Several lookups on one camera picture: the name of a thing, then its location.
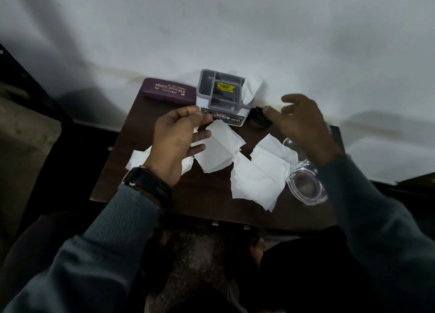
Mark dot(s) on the maroon spectacle case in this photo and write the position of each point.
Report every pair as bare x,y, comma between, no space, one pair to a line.
166,92

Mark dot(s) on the khaki blanket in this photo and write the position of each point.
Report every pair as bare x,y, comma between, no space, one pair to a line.
23,160

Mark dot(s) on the clear drinking glass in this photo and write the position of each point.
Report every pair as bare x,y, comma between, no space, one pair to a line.
293,147

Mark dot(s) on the white tissue wad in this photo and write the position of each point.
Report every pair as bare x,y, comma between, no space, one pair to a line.
253,87

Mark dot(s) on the black bed frame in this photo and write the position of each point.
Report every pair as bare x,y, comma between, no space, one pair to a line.
27,82

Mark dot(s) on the dark wooden cabinet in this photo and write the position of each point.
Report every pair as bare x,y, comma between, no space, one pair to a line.
418,182

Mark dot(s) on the pile of white tissue papers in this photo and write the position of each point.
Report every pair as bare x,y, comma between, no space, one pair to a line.
258,180

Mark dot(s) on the person's right forearm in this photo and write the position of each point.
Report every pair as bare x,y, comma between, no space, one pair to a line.
384,228

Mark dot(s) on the black wristwatch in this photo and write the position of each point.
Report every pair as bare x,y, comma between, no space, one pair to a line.
149,183

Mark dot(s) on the person's left forearm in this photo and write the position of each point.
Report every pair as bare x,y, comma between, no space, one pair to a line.
88,255

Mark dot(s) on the grey plastic organizer box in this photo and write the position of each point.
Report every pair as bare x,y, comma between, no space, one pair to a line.
204,85

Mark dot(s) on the person's left hand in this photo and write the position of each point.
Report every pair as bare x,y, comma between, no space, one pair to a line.
173,143

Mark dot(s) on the person's right hand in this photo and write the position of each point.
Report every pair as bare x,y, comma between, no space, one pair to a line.
306,129

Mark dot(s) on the clear glass ashtray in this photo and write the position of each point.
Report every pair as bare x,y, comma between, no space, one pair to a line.
306,187

